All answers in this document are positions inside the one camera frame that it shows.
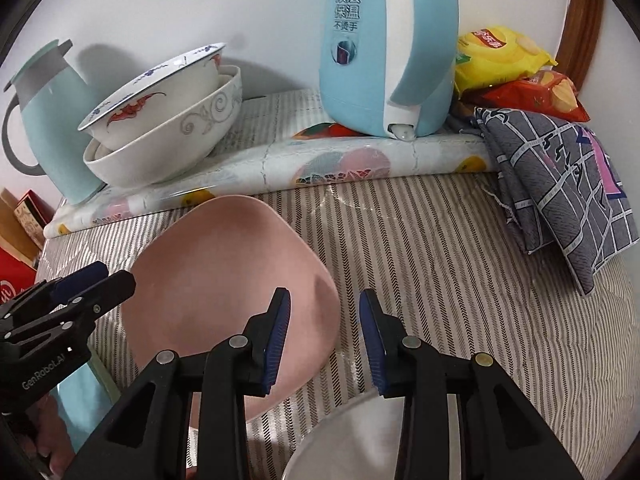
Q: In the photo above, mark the grey striped quilt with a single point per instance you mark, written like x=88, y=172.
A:
x=450, y=270

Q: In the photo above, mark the pale green cloth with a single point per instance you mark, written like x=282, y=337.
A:
x=80, y=405

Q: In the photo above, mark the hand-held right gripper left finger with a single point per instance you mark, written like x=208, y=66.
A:
x=277, y=342

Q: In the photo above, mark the blue and red patterned bowl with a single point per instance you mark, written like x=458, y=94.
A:
x=150, y=105

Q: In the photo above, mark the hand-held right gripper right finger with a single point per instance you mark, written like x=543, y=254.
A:
x=372, y=347

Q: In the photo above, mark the light blue thermos jug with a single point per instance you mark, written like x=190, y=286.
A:
x=55, y=125

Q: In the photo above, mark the pink plate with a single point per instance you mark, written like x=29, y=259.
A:
x=225, y=270

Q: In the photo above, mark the person's left hand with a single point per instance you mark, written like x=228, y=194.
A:
x=50, y=430

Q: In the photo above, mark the red chip bag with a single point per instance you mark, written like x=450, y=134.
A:
x=545, y=92

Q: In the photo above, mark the yellow chip bag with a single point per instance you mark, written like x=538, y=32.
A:
x=495, y=60

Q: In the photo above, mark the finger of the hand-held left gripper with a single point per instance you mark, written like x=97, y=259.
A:
x=82, y=275
x=110, y=287

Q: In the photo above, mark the wooden door frame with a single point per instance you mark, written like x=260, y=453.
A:
x=582, y=25

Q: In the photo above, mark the large white bowl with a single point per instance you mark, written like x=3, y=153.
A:
x=340, y=440

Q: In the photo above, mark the fruit-print rolled table mat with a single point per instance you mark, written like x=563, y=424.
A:
x=350, y=165

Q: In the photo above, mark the light blue electric kettle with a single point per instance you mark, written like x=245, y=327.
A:
x=350, y=85

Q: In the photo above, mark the white bowl with grey swirls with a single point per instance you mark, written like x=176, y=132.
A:
x=190, y=130

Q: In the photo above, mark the grey checked cloth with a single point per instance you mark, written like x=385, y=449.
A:
x=560, y=185

